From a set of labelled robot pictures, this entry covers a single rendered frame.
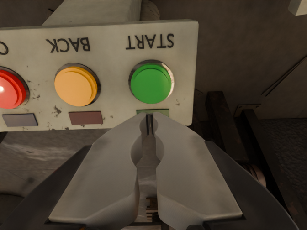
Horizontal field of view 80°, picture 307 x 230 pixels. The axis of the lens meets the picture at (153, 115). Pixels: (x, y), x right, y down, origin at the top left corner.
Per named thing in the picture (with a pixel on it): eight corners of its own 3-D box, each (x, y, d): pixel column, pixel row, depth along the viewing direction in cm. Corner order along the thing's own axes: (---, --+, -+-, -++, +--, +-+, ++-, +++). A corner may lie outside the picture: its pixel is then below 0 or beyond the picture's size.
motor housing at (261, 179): (223, 105, 107) (258, 203, 72) (185, 107, 108) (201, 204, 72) (229, 88, 98) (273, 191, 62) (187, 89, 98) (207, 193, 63)
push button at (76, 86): (102, 99, 20) (98, 107, 19) (66, 101, 21) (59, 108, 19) (95, 63, 19) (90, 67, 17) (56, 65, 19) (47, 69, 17)
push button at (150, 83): (170, 97, 20) (171, 104, 19) (134, 98, 20) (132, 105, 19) (170, 60, 18) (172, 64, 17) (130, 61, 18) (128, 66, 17)
